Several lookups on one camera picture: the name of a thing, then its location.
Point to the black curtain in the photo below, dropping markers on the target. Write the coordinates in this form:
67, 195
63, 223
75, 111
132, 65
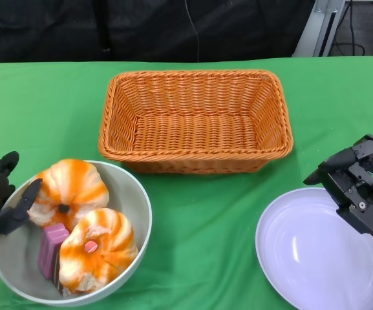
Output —
76, 26

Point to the orange swirl bread pink piece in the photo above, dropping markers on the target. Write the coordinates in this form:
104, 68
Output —
108, 252

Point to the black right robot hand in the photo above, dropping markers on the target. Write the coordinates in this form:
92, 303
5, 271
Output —
364, 200

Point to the pale grey-green bowl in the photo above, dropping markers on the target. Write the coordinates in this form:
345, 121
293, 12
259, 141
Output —
124, 190

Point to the orange swirl doughnut bread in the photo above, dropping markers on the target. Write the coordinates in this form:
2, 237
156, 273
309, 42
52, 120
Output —
76, 181

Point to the pink striped chocolate cake slice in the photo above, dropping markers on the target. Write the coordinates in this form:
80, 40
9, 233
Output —
52, 242

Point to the grey aluminium frame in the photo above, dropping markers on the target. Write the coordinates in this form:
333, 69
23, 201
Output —
322, 29

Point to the orange wicker basket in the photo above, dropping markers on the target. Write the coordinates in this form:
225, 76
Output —
192, 135

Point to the white round plate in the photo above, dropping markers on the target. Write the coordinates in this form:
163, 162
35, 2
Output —
302, 252

